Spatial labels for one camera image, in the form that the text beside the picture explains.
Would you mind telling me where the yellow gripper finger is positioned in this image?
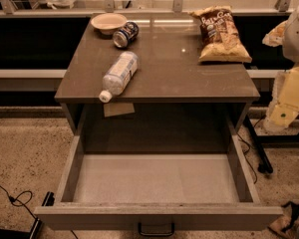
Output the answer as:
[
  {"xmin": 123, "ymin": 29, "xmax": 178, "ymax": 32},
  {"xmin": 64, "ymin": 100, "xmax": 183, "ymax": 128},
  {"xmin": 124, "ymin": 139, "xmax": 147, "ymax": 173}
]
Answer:
[
  {"xmin": 263, "ymin": 64, "xmax": 299, "ymax": 132},
  {"xmin": 262, "ymin": 21, "xmax": 286, "ymax": 47}
]

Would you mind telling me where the clear plastic water bottle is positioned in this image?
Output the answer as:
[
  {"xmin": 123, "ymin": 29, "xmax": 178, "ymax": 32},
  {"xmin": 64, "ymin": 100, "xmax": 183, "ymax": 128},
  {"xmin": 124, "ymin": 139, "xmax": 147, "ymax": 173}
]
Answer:
[{"xmin": 99, "ymin": 52, "xmax": 139, "ymax": 103}]

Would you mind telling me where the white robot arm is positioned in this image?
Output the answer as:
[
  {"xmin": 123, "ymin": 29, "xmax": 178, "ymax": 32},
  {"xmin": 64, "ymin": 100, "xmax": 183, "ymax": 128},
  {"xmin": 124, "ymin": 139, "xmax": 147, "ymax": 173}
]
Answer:
[{"xmin": 262, "ymin": 5, "xmax": 299, "ymax": 132}]

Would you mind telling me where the grey cabinet with top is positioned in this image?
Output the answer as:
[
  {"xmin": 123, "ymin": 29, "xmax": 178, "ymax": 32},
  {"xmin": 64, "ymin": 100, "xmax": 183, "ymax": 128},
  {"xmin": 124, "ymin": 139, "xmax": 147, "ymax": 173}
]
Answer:
[{"xmin": 56, "ymin": 13, "xmax": 259, "ymax": 154}]

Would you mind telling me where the open grey top drawer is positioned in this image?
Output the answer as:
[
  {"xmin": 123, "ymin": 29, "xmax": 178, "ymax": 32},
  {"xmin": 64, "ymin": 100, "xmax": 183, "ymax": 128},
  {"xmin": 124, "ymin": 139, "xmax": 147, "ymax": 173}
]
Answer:
[{"xmin": 34, "ymin": 113, "xmax": 284, "ymax": 232}]

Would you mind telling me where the yellow chip bag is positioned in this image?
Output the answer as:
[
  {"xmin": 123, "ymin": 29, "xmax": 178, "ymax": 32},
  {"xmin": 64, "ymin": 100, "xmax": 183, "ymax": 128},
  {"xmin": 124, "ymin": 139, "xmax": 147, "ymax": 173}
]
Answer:
[{"xmin": 189, "ymin": 6, "xmax": 252, "ymax": 63}]

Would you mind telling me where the black stand leg right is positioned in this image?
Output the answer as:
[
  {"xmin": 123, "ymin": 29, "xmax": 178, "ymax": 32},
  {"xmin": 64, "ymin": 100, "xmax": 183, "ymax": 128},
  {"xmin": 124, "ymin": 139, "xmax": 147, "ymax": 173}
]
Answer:
[{"xmin": 243, "ymin": 116, "xmax": 273, "ymax": 174}]

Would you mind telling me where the person's tan shoe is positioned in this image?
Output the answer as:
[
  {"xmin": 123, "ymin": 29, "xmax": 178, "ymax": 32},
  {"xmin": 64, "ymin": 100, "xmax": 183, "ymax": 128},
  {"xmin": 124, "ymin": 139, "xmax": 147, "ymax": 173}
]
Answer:
[{"xmin": 268, "ymin": 201, "xmax": 299, "ymax": 239}]

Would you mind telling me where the blue soda can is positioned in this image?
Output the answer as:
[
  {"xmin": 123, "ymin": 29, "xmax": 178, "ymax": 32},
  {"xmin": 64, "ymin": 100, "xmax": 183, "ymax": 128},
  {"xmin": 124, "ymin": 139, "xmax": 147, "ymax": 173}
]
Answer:
[{"xmin": 113, "ymin": 21, "xmax": 139, "ymax": 49}]

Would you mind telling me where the white paper bowl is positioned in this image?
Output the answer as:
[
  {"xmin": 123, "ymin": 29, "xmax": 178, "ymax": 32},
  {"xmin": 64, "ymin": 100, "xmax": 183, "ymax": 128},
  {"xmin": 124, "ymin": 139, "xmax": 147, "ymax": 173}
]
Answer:
[{"xmin": 91, "ymin": 13, "xmax": 127, "ymax": 35}]

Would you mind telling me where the paper tag under tabletop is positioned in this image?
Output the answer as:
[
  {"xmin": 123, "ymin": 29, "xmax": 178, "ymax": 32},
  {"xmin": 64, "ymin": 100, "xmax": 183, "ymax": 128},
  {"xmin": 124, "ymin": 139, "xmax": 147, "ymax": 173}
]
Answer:
[{"xmin": 104, "ymin": 103, "xmax": 135, "ymax": 118}]

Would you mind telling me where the black box on floor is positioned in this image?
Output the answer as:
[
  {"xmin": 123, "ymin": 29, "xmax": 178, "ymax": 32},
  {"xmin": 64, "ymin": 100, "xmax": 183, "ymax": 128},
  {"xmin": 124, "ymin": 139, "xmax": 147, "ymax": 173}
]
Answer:
[{"xmin": 0, "ymin": 191, "xmax": 55, "ymax": 239}]

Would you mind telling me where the black cable right floor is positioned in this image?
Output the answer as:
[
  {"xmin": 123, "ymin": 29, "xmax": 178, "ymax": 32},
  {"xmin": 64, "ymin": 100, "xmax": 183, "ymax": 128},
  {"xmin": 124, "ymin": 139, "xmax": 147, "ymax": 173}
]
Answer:
[{"xmin": 237, "ymin": 117, "xmax": 267, "ymax": 185}]

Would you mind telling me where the black drawer handle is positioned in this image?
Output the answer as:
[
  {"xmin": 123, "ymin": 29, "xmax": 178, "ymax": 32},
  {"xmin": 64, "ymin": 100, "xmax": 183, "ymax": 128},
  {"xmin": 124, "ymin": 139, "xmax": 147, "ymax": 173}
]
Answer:
[{"xmin": 138, "ymin": 223, "xmax": 175, "ymax": 238}]

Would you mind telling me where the black floor cable left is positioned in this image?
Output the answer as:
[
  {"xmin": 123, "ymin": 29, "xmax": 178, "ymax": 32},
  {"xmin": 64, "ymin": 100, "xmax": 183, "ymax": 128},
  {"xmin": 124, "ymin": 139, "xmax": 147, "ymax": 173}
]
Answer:
[{"xmin": 0, "ymin": 177, "xmax": 38, "ymax": 221}]

